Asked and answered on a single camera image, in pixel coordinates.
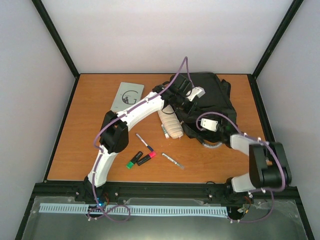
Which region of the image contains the black student bag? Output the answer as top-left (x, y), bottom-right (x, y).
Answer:
top-left (152, 72), bottom-right (238, 150)

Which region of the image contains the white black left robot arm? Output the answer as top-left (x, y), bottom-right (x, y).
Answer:
top-left (85, 79), bottom-right (205, 202)

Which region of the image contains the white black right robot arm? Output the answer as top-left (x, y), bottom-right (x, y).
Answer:
top-left (217, 125), bottom-right (292, 198)

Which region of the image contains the beige ribbed pencil case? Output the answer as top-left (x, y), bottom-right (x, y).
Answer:
top-left (157, 105), bottom-right (184, 139)

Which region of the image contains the green white glue stick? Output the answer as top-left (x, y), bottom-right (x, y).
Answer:
top-left (161, 124), bottom-right (170, 139)

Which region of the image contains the grey Great Gatsby book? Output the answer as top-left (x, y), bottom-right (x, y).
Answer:
top-left (110, 82), bottom-right (145, 113)

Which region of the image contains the blue capped white marker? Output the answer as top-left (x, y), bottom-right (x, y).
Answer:
top-left (135, 133), bottom-right (154, 152)

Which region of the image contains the silver pen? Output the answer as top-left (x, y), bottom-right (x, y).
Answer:
top-left (161, 152), bottom-right (185, 169)

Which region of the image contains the pink black highlighter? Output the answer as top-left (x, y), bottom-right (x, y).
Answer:
top-left (136, 151), bottom-right (156, 166)

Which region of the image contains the green black highlighter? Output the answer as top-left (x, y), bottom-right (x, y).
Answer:
top-left (126, 151), bottom-right (143, 169)

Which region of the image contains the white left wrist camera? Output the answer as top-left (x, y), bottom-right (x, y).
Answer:
top-left (187, 87), bottom-right (206, 102)

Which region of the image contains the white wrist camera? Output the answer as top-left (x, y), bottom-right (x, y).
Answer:
top-left (187, 87), bottom-right (206, 102)
top-left (200, 118), bottom-right (219, 132)

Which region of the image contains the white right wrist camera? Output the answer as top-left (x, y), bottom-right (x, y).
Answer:
top-left (200, 118), bottom-right (219, 132)

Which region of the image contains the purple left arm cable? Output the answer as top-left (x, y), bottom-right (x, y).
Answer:
top-left (92, 56), bottom-right (196, 224)

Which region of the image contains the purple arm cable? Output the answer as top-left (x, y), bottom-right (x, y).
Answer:
top-left (92, 56), bottom-right (196, 224)
top-left (196, 111), bottom-right (287, 224)

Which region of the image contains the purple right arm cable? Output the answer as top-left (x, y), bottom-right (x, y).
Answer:
top-left (196, 111), bottom-right (287, 224)

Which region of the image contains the light blue cable duct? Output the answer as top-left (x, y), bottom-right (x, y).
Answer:
top-left (38, 203), bottom-right (228, 218)

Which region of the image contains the black aluminium frame rail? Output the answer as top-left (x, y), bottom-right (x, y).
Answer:
top-left (32, 182), bottom-right (300, 204)

